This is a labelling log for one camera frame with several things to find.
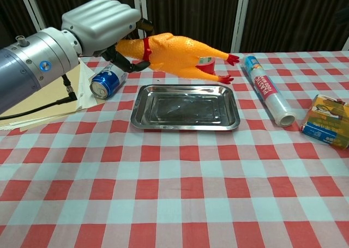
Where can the stack of manila paper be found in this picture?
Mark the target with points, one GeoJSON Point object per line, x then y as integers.
{"type": "Point", "coordinates": [51, 109]}

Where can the silver metal tray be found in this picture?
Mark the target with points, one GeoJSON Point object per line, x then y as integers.
{"type": "Point", "coordinates": [185, 107]}

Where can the yellow rubber chicken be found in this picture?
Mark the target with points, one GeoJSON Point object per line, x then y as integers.
{"type": "Point", "coordinates": [174, 54]}

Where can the white frame post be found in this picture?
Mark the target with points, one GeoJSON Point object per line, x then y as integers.
{"type": "Point", "coordinates": [34, 11]}
{"type": "Point", "coordinates": [139, 0]}
{"type": "Point", "coordinates": [240, 19]}

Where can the black pleated curtain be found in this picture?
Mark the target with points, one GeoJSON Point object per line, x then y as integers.
{"type": "Point", "coordinates": [191, 11]}

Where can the red white checkered tablecloth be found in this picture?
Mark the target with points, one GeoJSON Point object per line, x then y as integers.
{"type": "Point", "coordinates": [174, 190]}

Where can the blue white drink can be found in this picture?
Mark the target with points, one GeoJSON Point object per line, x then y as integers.
{"type": "Point", "coordinates": [107, 81]}

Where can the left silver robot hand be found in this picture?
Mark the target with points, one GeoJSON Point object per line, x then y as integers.
{"type": "Point", "coordinates": [101, 24]}

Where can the colourful snack box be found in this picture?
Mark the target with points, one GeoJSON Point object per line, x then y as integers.
{"type": "Point", "coordinates": [327, 120]}

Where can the red tape roll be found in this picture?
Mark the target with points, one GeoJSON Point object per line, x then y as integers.
{"type": "Point", "coordinates": [208, 66]}

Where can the plastic food wrap roll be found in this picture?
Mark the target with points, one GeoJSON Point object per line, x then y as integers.
{"type": "Point", "coordinates": [267, 90]}

